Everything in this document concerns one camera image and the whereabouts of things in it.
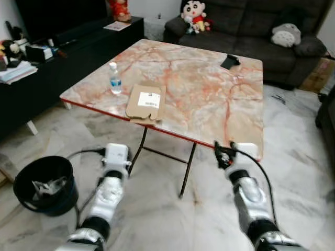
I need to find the black round rubbish bin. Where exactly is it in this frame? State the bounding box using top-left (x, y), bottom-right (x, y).
top-left (13, 155), bottom-right (79, 217)

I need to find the cartoon boy plush doll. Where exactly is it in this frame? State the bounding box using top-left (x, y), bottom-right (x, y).
top-left (181, 0), bottom-right (213, 35)

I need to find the red figurine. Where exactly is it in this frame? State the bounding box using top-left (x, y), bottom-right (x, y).
top-left (107, 0), bottom-right (131, 21)

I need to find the clear plastic water bottle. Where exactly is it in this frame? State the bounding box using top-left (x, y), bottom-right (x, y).
top-left (108, 62), bottom-right (122, 95)

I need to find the thin pale booklet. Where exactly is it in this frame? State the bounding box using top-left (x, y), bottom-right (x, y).
top-left (103, 21), bottom-right (131, 31)

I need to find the small black pouch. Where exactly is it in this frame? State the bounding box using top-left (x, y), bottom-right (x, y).
top-left (220, 54), bottom-right (241, 70)

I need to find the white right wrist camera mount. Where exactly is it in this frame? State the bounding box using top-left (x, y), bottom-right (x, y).
top-left (233, 142), bottom-right (259, 164)

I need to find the black television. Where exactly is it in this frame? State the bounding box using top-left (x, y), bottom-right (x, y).
top-left (15, 0), bottom-right (109, 43)

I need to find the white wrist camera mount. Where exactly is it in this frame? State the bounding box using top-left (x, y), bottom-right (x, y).
top-left (233, 142), bottom-right (259, 164)
top-left (104, 143), bottom-right (130, 176)

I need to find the white stack of papers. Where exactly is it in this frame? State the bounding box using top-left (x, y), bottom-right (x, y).
top-left (0, 61), bottom-right (39, 85)

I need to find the marble pattern folding table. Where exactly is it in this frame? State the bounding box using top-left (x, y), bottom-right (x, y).
top-left (59, 38), bottom-right (264, 199)

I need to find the crumpled clear plastic trash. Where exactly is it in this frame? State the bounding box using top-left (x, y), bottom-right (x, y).
top-left (32, 177), bottom-right (69, 198)

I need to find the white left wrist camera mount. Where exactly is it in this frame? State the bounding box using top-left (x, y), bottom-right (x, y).
top-left (104, 143), bottom-right (130, 176)

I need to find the grey round plush toy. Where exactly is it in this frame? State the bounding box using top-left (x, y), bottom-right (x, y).
top-left (271, 23), bottom-right (302, 49)

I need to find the brown cardboard box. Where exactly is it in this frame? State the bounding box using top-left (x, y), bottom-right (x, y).
top-left (300, 56), bottom-right (335, 93)

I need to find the dark brown sofa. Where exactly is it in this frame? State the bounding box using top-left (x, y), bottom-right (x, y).
top-left (163, 0), bottom-right (335, 87)

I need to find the black white plush toy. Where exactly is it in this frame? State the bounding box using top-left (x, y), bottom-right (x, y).
top-left (0, 39), bottom-right (24, 66)

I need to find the black low TV cabinet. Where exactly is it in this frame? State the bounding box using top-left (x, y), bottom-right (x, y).
top-left (0, 16), bottom-right (145, 142)

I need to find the brown cardboard mailer with label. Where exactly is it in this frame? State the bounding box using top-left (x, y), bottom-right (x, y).
top-left (125, 84), bottom-right (167, 125)

